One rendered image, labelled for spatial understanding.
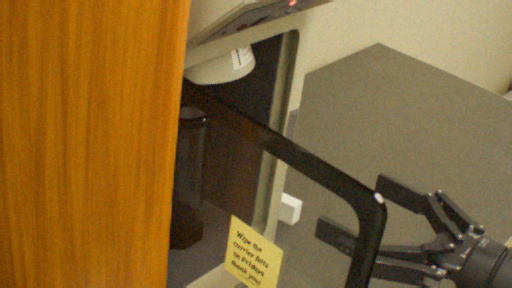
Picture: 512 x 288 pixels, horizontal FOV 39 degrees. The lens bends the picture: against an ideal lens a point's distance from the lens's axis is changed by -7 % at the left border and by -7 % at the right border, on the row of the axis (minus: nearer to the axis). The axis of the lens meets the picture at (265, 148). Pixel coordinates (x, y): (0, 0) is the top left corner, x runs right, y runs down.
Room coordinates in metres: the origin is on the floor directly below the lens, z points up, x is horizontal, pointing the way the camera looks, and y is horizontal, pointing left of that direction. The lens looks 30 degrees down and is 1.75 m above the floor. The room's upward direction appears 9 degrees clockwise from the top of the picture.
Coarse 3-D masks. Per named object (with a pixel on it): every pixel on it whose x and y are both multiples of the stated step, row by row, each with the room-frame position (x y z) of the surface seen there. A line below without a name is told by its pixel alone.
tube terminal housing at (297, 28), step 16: (288, 16) 0.97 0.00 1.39; (304, 16) 1.00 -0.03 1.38; (240, 32) 0.89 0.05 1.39; (256, 32) 0.92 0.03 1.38; (272, 32) 0.95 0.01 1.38; (288, 32) 1.03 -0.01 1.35; (304, 32) 1.01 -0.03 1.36; (192, 48) 0.82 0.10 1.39; (208, 48) 0.84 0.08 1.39; (224, 48) 0.86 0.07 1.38; (288, 48) 1.03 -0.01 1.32; (304, 48) 1.02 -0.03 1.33; (192, 64) 0.82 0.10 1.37; (288, 64) 1.04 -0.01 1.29; (304, 64) 1.02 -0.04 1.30; (288, 80) 1.04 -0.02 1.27; (288, 96) 1.04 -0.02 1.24; (272, 112) 1.02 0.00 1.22; (288, 112) 1.00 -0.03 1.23; (272, 128) 1.02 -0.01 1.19
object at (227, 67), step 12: (240, 48) 0.94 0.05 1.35; (216, 60) 0.90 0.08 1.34; (228, 60) 0.91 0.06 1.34; (240, 60) 0.93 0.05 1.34; (252, 60) 0.96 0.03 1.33; (192, 72) 0.88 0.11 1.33; (204, 72) 0.89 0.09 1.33; (216, 72) 0.90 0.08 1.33; (228, 72) 0.91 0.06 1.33; (240, 72) 0.92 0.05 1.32
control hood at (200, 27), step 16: (192, 0) 0.73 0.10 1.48; (208, 0) 0.72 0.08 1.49; (224, 0) 0.71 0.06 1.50; (240, 0) 0.70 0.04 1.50; (256, 0) 0.72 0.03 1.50; (272, 0) 0.76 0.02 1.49; (320, 0) 0.94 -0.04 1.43; (192, 16) 0.73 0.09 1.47; (208, 16) 0.72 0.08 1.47; (224, 16) 0.71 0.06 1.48; (192, 32) 0.73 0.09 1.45; (208, 32) 0.74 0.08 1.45
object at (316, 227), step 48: (192, 96) 0.72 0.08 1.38; (192, 144) 0.72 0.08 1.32; (240, 144) 0.67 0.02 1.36; (288, 144) 0.64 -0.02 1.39; (192, 192) 0.71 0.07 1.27; (240, 192) 0.67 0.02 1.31; (288, 192) 0.63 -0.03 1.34; (336, 192) 0.59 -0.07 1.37; (192, 240) 0.71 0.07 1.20; (288, 240) 0.62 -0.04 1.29; (336, 240) 0.58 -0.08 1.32
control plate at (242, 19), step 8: (288, 0) 0.80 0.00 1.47; (296, 0) 0.83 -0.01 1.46; (304, 0) 0.86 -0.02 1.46; (312, 0) 0.90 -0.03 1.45; (264, 8) 0.77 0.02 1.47; (272, 8) 0.80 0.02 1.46; (280, 8) 0.83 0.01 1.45; (288, 8) 0.86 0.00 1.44; (240, 16) 0.74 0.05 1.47; (248, 16) 0.77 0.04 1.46; (256, 16) 0.79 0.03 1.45; (280, 16) 0.89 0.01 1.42; (232, 24) 0.76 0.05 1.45; (240, 24) 0.79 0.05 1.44; (248, 24) 0.82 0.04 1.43; (216, 32) 0.76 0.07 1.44; (232, 32) 0.81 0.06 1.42; (208, 40) 0.77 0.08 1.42
